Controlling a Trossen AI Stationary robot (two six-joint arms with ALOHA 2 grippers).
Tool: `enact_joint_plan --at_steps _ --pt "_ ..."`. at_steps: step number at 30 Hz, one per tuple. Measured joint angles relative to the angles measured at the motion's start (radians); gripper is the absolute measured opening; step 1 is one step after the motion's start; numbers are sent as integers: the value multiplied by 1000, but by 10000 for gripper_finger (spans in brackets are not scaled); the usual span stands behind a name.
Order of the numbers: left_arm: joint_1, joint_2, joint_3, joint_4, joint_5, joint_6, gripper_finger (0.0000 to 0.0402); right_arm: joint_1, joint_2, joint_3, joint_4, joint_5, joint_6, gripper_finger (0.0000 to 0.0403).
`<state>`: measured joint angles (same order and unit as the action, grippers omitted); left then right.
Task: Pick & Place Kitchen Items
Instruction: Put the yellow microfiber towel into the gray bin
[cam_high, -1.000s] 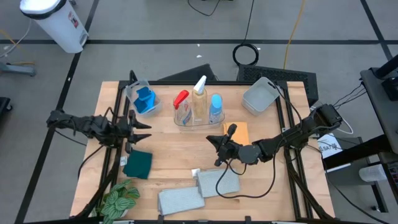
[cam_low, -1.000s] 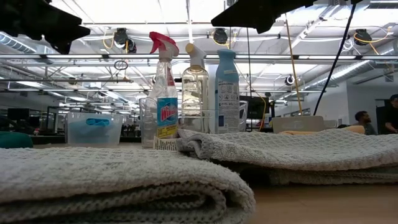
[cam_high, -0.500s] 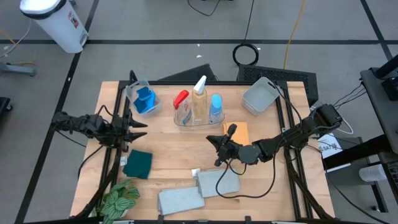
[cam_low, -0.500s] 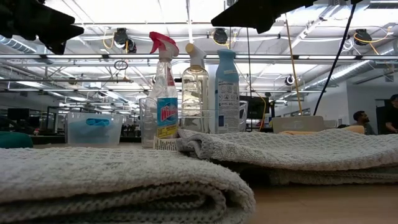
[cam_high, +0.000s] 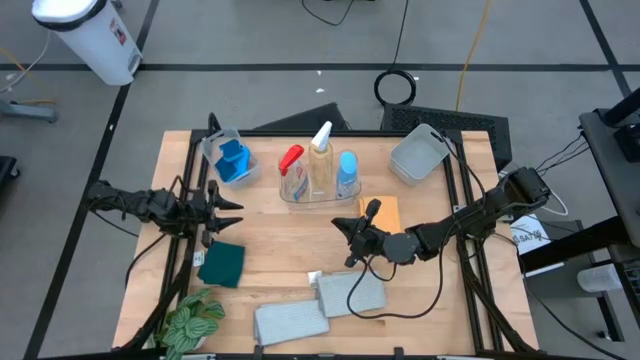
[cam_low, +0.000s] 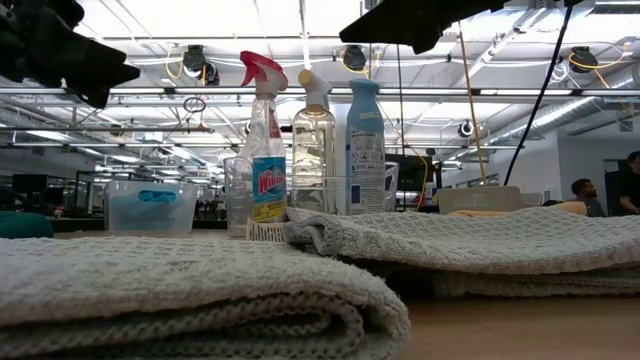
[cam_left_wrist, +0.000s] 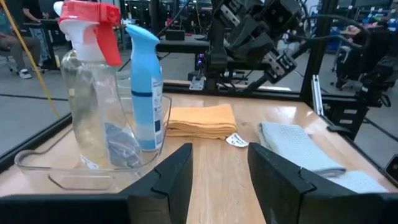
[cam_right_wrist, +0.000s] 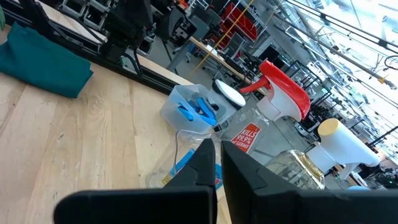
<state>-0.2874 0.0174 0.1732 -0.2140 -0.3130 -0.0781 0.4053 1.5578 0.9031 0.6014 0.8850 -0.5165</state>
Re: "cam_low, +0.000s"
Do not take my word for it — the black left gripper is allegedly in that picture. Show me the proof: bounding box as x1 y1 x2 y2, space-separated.
0 0 141 109

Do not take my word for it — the light blue air freshener bottle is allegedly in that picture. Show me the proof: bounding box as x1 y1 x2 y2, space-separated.
345 77 388 216

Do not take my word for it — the amber spray bottle white trigger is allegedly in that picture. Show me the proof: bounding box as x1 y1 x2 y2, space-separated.
291 68 338 215

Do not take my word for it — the dark green cloth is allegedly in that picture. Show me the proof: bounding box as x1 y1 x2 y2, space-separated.
0 210 55 240

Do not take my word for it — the red-trigger glass cleaner spray bottle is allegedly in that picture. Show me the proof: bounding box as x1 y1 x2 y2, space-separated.
238 49 290 236

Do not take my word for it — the grey waffle towel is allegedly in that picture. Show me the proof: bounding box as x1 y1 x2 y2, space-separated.
245 205 640 301
0 234 412 360

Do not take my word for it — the orange cloth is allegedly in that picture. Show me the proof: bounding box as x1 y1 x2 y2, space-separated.
448 200 589 218

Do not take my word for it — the frosted translucent plastic bin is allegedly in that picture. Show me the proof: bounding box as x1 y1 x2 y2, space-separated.
103 179 200 236

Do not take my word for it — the black monitor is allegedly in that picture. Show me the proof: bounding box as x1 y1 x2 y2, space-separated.
384 153 435 192

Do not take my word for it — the clear plastic bin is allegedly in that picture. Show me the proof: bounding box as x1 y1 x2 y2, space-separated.
223 156 400 239

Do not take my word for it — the person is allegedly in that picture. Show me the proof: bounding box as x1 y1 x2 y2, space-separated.
617 151 640 216
569 178 609 218

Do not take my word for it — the black hanging cable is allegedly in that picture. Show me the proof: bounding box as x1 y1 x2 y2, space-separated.
396 43 406 211

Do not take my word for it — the yellow cable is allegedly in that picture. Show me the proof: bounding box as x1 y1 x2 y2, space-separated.
457 22 489 185

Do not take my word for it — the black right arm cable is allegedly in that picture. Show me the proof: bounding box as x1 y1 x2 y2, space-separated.
502 2 575 187

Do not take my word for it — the black aluminium table frame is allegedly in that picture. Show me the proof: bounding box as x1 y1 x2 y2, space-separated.
49 216 229 233

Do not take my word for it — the silver ventilation duct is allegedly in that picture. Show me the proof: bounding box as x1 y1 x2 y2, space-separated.
492 64 640 146

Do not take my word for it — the grey plastic bin with handles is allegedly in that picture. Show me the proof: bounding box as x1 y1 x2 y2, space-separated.
436 185 525 216

